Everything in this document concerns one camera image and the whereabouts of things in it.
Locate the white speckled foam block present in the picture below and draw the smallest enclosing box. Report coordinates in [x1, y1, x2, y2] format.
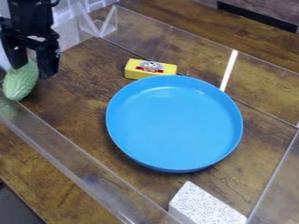
[169, 181, 247, 224]

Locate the green bumpy gourd toy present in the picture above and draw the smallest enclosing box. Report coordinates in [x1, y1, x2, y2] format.
[3, 60, 39, 102]

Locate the blue round tray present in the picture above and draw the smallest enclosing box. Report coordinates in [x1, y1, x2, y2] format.
[106, 75, 243, 173]

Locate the clear acrylic enclosure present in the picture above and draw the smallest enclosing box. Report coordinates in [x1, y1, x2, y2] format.
[0, 0, 299, 224]

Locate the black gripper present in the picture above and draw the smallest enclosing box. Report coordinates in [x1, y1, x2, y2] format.
[0, 0, 62, 80]

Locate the yellow rectangular block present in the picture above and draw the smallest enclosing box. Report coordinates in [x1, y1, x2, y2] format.
[126, 59, 178, 80]

